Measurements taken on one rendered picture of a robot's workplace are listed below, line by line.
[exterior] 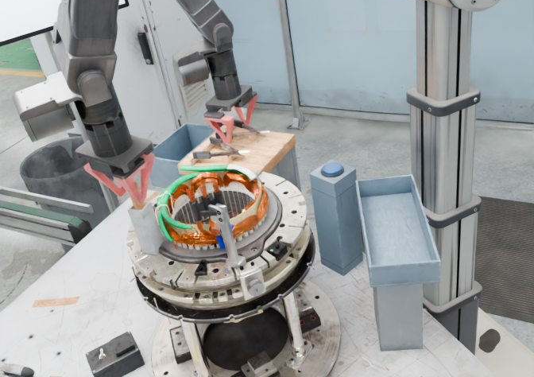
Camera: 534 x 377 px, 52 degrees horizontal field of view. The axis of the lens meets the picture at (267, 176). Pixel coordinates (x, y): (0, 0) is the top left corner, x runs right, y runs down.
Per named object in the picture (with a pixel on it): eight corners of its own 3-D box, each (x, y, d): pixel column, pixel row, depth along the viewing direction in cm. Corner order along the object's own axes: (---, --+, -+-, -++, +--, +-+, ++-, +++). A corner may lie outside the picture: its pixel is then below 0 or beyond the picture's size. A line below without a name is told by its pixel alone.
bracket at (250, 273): (241, 293, 87) (234, 269, 85) (261, 285, 88) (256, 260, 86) (245, 301, 86) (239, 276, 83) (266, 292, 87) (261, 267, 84)
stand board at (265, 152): (179, 173, 123) (176, 165, 122) (224, 133, 137) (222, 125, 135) (255, 188, 114) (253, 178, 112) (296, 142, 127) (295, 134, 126)
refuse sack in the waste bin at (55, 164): (29, 235, 263) (-1, 172, 244) (85, 190, 290) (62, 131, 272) (89, 250, 245) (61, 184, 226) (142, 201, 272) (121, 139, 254)
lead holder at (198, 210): (192, 221, 81) (187, 202, 79) (206, 205, 84) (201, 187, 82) (214, 225, 79) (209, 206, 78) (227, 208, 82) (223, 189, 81)
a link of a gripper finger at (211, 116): (210, 146, 124) (200, 109, 119) (226, 130, 129) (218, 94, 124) (235, 149, 121) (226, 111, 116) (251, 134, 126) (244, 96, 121)
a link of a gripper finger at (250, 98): (222, 134, 128) (214, 97, 123) (238, 119, 133) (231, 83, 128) (248, 137, 125) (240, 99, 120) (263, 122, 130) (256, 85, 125)
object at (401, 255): (439, 381, 99) (440, 261, 84) (377, 385, 100) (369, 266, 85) (414, 284, 120) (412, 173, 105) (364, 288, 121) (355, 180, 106)
